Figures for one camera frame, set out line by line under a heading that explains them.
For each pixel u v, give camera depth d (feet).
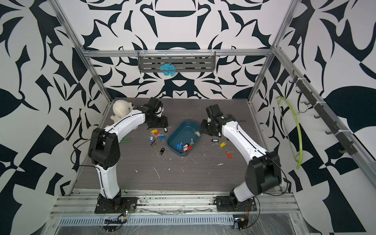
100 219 2.33
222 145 3.15
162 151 3.07
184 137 3.27
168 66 2.98
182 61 3.07
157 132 3.35
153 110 2.47
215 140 3.19
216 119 1.98
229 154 3.02
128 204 2.41
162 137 3.30
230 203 2.40
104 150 1.67
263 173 1.41
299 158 2.11
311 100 1.96
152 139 3.22
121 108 2.92
